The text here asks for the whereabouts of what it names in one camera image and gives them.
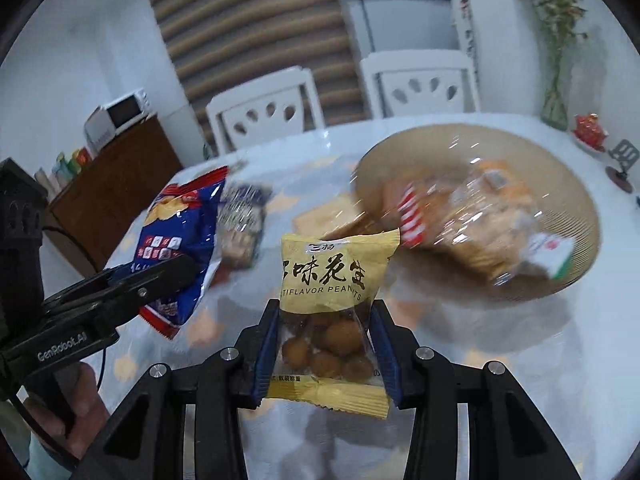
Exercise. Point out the brown ribbed glass bowl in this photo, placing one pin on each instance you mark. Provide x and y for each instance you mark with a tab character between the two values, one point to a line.
560	180

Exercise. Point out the cake packet with orange print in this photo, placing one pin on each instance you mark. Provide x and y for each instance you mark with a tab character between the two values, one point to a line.
490	215

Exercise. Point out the white printed hanging cloth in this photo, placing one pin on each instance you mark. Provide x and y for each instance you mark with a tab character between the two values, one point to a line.
465	20

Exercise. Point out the brown wooden cabinet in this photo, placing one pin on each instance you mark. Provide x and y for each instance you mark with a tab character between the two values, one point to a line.
115	185

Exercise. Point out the navy cracker packet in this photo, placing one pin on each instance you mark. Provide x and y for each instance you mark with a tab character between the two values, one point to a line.
245	220

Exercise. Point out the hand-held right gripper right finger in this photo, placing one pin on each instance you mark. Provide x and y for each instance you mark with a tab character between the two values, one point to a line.
387	360

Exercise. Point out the white biscuit packet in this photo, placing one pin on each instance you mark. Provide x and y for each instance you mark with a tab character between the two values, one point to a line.
552	257

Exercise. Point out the blue biscuit bag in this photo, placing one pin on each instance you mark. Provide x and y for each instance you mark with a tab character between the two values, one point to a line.
180	230

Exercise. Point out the silver refrigerator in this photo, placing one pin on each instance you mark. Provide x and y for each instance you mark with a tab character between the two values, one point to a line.
400	25

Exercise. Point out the striped window blind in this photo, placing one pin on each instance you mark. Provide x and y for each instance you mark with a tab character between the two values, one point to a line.
260	35

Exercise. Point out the yellow peanut packet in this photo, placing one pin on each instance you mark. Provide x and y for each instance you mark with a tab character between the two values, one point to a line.
330	270

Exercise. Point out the black phone stand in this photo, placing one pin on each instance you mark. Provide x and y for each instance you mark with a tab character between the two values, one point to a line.
622	162

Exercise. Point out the red ornament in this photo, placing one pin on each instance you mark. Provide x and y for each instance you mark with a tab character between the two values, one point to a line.
591	132

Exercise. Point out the white microwave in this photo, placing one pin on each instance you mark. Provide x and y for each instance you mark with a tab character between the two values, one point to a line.
117	115

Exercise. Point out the person's left hand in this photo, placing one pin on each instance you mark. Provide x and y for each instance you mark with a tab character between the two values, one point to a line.
90	410

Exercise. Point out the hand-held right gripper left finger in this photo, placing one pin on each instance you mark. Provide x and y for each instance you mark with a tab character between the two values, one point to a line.
265	355

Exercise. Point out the dried flowers in vase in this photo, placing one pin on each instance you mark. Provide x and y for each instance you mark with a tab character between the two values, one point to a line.
555	60

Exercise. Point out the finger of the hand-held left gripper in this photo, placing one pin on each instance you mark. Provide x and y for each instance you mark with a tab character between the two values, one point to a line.
160	270
100	307

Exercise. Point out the bread packet red-white edge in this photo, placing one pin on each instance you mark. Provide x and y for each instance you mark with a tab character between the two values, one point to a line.
410	210

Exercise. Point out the white chair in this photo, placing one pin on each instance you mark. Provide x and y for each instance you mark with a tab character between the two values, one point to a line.
420	85
265	110

